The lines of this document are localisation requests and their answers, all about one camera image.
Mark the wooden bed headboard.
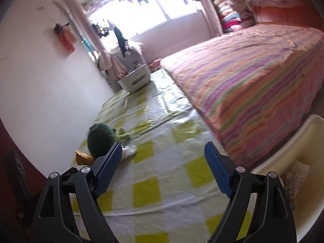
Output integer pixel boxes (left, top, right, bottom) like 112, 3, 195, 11
249, 0, 324, 34

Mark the white storage box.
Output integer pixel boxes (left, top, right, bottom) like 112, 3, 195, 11
118, 64, 152, 93

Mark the cream plastic bin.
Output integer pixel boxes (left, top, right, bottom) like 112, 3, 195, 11
250, 114, 324, 243

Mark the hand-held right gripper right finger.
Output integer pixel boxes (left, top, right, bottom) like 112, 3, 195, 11
204, 142, 297, 243

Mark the white crumpled tissue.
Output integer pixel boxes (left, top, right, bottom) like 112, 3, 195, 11
121, 145, 137, 161

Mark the green plush toy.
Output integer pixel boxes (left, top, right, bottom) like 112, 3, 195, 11
87, 123, 132, 159

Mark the orange bag on wall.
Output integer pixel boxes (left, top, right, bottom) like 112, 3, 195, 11
54, 23, 76, 53

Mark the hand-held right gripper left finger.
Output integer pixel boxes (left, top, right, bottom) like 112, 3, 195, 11
30, 142, 123, 243

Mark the dark wooden door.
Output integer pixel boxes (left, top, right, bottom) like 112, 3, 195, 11
0, 119, 51, 243

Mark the beige hanging cloth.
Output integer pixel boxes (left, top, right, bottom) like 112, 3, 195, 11
97, 51, 127, 78

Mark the crumpled paper in bin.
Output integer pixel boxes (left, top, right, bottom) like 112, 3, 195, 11
282, 160, 311, 208

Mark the pink window curtain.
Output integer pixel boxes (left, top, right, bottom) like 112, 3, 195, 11
201, 0, 224, 37
71, 5, 105, 64

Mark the stack of folded blankets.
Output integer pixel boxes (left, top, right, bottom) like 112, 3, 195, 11
213, 0, 255, 33

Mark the dark hanging garment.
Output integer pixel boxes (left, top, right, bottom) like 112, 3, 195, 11
113, 27, 129, 57

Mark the bed with striped bedspread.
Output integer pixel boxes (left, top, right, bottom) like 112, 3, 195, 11
159, 25, 324, 169

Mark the green checkered plastic tablecloth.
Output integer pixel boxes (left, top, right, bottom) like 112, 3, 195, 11
71, 68, 256, 243

